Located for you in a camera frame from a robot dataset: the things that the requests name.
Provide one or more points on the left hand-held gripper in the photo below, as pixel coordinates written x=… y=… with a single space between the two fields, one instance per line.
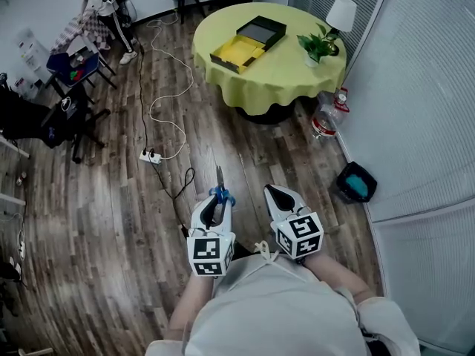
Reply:
x=208 y=250

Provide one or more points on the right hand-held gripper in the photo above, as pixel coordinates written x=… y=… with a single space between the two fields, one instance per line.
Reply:
x=298 y=232

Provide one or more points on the yellow box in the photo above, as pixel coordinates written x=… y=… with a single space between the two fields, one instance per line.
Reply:
x=256 y=37

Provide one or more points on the person's right forearm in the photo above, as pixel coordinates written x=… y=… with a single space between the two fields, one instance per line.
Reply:
x=335 y=274

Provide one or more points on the person's left forearm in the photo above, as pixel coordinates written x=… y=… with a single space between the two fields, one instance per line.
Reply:
x=189 y=302

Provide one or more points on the black bin with blue content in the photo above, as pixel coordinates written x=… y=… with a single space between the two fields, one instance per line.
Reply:
x=356 y=184

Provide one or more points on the white power strip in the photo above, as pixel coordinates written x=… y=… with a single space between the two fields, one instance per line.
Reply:
x=150 y=157

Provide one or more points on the clear water jug red label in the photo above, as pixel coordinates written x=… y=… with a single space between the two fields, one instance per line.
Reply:
x=324 y=122

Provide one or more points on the person's white shirt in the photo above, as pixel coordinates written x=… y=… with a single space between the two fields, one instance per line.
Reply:
x=278 y=310

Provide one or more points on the clear water jug red cap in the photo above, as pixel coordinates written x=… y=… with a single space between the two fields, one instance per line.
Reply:
x=342 y=100

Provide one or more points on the round table with yellow cloth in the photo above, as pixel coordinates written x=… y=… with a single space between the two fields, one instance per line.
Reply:
x=282 y=76

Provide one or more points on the green potted plant white pot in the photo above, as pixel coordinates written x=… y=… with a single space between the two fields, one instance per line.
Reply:
x=315 y=46

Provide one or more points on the black folding chair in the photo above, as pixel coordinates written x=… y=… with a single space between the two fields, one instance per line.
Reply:
x=70 y=117

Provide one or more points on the table lamp with white shade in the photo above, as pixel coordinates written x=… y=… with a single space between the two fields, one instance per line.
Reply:
x=342 y=13

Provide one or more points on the blue chair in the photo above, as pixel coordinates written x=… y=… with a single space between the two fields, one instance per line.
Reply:
x=63 y=67

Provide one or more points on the black bag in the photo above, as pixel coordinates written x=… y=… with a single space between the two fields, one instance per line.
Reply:
x=20 y=119

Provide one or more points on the checkered ironing board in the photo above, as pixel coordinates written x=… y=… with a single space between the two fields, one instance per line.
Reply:
x=81 y=32

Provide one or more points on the white water dispenser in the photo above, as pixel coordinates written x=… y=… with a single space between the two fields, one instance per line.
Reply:
x=31 y=54

